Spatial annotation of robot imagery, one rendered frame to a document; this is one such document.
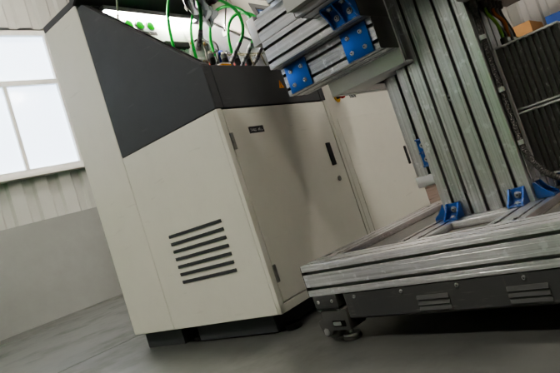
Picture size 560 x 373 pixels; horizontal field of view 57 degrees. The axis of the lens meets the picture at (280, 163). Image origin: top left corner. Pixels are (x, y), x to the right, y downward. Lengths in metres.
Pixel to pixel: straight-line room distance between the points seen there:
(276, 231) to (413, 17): 0.83
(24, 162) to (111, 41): 3.88
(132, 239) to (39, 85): 4.26
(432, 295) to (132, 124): 1.33
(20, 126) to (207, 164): 4.43
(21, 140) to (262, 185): 4.45
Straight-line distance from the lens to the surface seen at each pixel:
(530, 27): 7.07
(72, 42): 2.41
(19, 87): 6.26
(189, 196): 1.90
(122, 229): 2.27
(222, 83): 1.83
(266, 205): 1.78
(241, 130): 1.80
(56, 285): 5.80
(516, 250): 1.15
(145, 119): 2.04
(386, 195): 2.49
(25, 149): 6.04
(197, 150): 1.84
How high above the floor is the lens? 0.43
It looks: 4 degrees up
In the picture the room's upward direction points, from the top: 18 degrees counter-clockwise
